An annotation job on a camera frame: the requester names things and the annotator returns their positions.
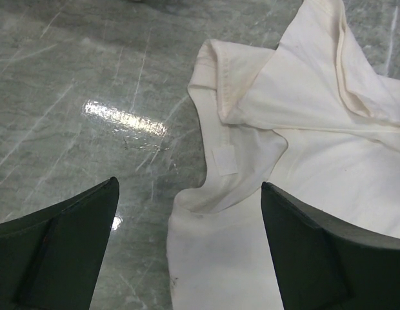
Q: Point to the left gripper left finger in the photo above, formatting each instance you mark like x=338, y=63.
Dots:
x=51, y=258

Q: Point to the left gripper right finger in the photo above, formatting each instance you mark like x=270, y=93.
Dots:
x=322, y=262

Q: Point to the cream white t shirt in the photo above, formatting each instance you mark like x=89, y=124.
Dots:
x=310, y=117

